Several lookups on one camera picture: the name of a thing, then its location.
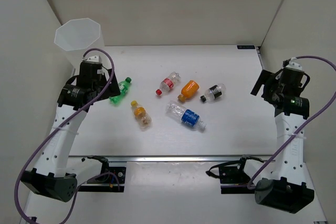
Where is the green plastic soda bottle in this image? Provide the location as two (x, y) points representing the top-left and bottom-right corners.
(109, 77), (132, 105)

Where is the clear bottle yellow cap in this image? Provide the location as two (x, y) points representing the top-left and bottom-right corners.
(131, 100), (152, 130)

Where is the clear bottle blue label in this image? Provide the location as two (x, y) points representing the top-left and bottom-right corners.
(166, 101), (206, 132)

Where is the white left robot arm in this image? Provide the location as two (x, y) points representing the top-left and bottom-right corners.
(20, 60), (110, 202)

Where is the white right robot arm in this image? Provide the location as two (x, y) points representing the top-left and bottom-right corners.
(236, 66), (314, 214)

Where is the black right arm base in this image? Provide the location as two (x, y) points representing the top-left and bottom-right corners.
(205, 155), (264, 195)

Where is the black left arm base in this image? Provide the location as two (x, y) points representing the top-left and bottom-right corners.
(78, 156), (127, 193)

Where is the translucent white plastic bin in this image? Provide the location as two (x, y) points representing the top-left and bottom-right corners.
(54, 18), (104, 74)

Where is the dark label on table edge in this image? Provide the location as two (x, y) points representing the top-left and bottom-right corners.
(237, 45), (256, 50)

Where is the clear bottle black label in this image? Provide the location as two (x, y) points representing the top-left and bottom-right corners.
(200, 83), (226, 103)

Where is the clear bottle red label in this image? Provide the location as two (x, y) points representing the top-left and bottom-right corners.
(155, 71), (181, 96)

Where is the orange juice bottle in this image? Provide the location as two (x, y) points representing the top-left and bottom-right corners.
(177, 80), (199, 103)

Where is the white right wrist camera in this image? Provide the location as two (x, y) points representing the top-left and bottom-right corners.
(282, 57), (302, 71)

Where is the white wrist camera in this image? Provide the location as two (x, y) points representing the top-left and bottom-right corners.
(282, 57), (302, 71)
(83, 55), (102, 63)

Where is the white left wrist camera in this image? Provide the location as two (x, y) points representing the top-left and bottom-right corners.
(83, 55), (102, 63)

